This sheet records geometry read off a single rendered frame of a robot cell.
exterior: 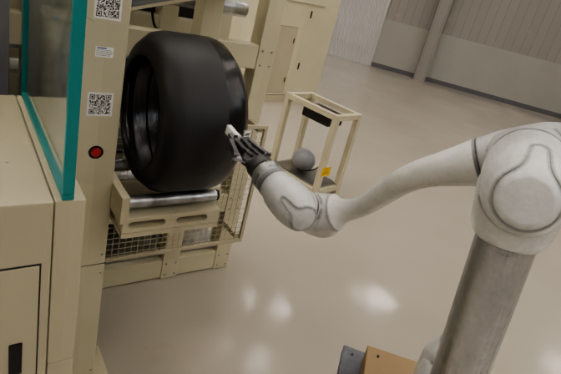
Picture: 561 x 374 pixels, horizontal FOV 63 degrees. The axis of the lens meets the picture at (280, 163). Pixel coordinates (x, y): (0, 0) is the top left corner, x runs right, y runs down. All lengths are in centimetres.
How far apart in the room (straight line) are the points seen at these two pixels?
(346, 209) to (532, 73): 1263
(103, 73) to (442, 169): 99
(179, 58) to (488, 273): 104
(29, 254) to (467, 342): 79
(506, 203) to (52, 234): 74
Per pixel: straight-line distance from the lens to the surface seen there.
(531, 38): 1362
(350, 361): 158
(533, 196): 75
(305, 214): 111
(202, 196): 168
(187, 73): 142
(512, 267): 86
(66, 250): 91
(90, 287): 185
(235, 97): 147
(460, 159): 98
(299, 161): 407
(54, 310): 99
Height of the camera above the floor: 169
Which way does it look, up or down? 22 degrees down
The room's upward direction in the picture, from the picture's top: 14 degrees clockwise
